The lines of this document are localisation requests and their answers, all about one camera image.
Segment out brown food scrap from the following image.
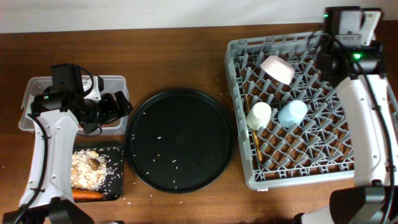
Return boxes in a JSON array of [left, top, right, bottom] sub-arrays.
[[87, 158, 101, 171]]

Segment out pink bowl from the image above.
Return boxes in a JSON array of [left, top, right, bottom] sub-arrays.
[[260, 55, 295, 85]]

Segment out light blue cup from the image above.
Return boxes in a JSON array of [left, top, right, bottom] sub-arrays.
[[278, 100, 308, 128]]

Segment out orange carrot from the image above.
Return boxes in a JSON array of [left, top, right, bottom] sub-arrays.
[[72, 189, 103, 200]]

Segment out cream white cup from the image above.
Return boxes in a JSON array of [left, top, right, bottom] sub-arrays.
[[246, 102, 272, 131]]

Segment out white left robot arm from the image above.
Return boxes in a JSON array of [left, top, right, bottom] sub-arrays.
[[3, 63, 133, 223]]

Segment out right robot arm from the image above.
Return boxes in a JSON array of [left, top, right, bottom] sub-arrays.
[[294, 6, 397, 223]]

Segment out clear plastic waste bin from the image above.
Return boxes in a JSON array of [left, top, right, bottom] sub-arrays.
[[18, 75, 129, 136]]

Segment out grey plastic dishwasher rack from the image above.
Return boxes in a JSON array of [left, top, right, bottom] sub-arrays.
[[224, 32, 397, 191]]

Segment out round black tray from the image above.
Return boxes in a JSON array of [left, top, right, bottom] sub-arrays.
[[124, 88, 235, 194]]

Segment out rice and food scraps pile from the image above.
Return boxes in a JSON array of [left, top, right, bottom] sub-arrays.
[[71, 148, 123, 194]]

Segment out black rectangular tray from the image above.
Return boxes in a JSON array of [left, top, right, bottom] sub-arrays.
[[70, 145, 125, 203]]

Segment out wooden chopstick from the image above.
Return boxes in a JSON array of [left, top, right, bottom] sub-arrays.
[[244, 93, 262, 163]]

